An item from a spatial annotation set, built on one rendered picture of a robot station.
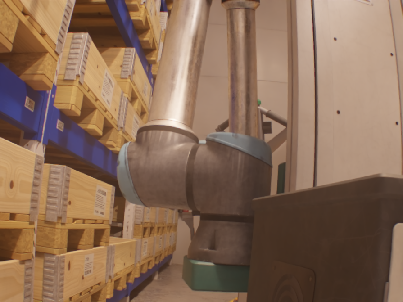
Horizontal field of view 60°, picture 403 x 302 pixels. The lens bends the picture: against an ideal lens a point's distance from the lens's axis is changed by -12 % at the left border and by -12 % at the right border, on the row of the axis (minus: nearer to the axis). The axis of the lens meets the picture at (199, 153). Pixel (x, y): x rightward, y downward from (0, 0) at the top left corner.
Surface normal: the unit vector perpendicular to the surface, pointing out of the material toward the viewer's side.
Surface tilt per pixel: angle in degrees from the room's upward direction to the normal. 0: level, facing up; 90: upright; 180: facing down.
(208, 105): 90
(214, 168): 80
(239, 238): 70
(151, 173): 95
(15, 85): 90
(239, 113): 111
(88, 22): 180
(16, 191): 90
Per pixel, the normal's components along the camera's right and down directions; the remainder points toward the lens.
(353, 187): -0.98, -0.11
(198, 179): -0.26, -0.02
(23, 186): 1.00, 0.07
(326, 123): 0.16, -0.16
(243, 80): -0.04, 0.18
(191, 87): 0.72, -0.15
